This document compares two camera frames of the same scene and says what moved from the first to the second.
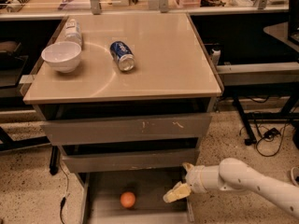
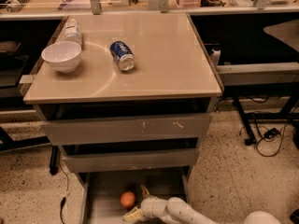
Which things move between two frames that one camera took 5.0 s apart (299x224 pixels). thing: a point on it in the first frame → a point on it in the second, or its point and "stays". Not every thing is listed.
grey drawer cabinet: (129, 100) stays
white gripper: (193, 178) → (149, 206)
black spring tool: (19, 1) stays
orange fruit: (127, 199) stays
